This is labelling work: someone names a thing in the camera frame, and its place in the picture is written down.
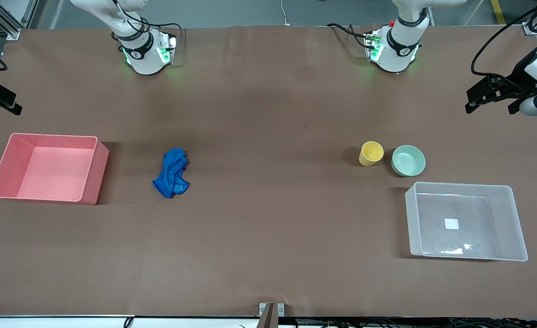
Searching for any mint green bowl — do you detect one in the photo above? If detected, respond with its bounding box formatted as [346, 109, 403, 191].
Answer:
[391, 145, 426, 177]

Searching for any black left base cable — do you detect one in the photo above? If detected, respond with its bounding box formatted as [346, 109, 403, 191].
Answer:
[326, 23, 375, 50]

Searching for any brown table cover sheet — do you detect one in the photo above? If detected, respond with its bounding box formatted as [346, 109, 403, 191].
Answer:
[0, 25, 537, 318]

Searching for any black base cable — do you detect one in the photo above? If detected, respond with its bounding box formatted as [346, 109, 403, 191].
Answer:
[112, 0, 183, 46]
[326, 23, 375, 50]

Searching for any clear plastic storage box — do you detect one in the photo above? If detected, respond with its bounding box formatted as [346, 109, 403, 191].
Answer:
[404, 181, 529, 262]

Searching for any grey metal table bracket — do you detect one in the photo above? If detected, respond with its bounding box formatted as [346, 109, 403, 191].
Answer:
[258, 302, 285, 328]

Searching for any blue cloth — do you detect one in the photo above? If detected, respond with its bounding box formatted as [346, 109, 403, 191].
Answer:
[152, 148, 191, 199]

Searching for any black right base cable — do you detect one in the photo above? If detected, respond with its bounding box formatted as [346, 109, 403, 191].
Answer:
[112, 0, 183, 46]

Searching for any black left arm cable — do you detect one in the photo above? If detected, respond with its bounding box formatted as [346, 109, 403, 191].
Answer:
[471, 4, 537, 77]

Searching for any yellow plastic cup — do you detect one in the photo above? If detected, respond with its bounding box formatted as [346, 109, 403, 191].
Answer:
[359, 141, 384, 167]

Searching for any pink plastic bin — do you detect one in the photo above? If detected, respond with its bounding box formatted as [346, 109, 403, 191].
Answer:
[0, 133, 110, 205]

